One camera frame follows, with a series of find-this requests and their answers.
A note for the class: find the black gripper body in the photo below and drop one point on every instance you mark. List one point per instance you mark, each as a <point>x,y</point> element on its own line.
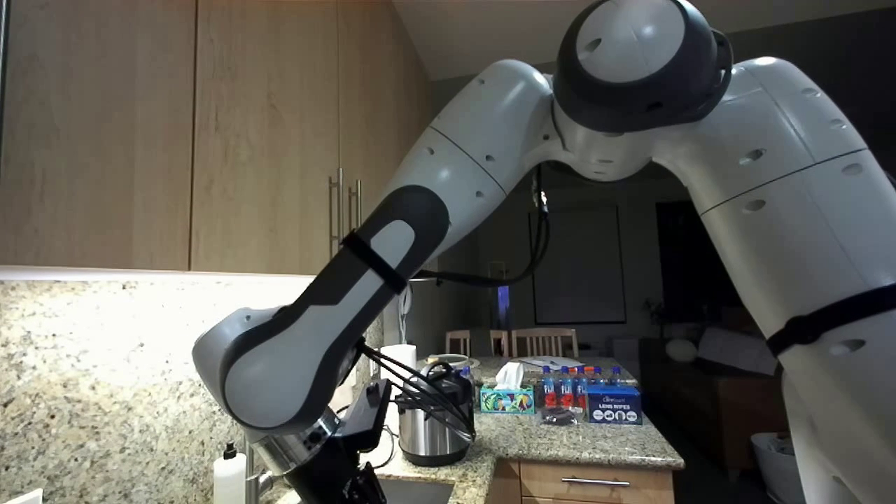
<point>340,471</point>

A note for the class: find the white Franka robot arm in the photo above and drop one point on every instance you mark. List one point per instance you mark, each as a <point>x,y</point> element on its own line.
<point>652,141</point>

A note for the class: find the steel pressure cooker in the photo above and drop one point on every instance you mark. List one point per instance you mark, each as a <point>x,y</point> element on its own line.
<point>431,438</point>

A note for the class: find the white soap bottle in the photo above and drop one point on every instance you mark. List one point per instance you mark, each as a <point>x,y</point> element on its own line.
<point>231,480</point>

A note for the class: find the white paper towel roll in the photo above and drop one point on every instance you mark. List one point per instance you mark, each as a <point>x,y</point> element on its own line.
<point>399,358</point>

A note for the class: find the wooden dining chair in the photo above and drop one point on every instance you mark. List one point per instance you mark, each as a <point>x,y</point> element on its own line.
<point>547,341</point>
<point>456,341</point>
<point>498,341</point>

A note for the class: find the green tissue box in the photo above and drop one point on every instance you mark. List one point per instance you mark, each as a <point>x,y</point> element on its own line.
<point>506,394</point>

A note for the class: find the blue drink pack box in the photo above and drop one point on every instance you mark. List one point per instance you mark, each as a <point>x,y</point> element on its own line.
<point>604,401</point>

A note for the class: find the dark wall screen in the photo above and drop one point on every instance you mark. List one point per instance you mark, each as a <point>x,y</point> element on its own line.
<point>578,267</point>

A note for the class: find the white wall outlet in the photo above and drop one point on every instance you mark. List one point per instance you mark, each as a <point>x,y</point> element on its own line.
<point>23,495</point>

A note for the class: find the wide light wooden wall cabinet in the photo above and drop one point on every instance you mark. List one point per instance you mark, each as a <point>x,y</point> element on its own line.
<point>140,141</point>

